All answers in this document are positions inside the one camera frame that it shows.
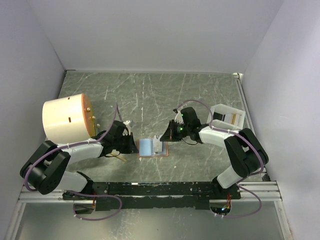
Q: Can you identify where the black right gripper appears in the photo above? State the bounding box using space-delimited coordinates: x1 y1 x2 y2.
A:
160 119 190 142

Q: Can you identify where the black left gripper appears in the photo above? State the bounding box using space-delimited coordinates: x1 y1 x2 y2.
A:
113 132 139 154

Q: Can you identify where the brown leather card holder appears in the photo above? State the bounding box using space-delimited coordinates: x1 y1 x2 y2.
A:
137 137 169 158

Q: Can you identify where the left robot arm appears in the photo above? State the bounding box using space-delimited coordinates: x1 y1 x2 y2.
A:
19 120 139 200

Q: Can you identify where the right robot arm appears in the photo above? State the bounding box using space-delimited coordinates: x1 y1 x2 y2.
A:
160 107 269 199

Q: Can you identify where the black VIP card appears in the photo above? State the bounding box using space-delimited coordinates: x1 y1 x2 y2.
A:
213 112 225 121

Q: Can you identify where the white card storage box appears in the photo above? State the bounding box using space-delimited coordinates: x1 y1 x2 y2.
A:
210 103 246 131

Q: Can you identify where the stack of cards in box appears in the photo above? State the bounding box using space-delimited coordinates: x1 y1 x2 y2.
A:
224 113 242 125

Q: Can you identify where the gold pencil stick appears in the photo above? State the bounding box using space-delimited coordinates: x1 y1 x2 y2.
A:
110 152 128 163

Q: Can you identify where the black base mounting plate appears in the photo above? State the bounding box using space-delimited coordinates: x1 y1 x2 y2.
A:
62 181 241 211

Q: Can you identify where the white cylinder toy with studs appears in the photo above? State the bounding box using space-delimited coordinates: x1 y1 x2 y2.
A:
42 93 96 144

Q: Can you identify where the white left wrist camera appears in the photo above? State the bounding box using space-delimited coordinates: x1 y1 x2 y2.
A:
123 120 135 135

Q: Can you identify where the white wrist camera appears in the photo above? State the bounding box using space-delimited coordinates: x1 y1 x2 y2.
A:
173 108 184 125
123 120 135 135

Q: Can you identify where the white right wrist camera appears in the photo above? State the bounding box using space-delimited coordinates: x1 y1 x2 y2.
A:
173 108 184 125

